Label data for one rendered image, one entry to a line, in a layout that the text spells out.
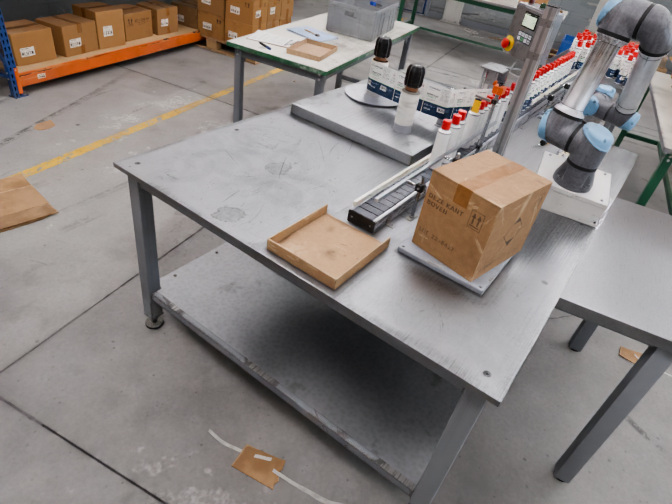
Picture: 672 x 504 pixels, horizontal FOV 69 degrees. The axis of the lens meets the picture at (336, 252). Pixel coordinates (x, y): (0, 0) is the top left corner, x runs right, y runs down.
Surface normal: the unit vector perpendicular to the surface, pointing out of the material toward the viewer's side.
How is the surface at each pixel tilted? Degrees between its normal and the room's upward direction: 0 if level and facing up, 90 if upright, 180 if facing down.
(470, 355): 0
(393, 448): 1
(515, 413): 0
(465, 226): 90
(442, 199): 90
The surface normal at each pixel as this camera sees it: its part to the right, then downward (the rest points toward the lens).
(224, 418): 0.14, -0.79
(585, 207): -0.43, 0.49
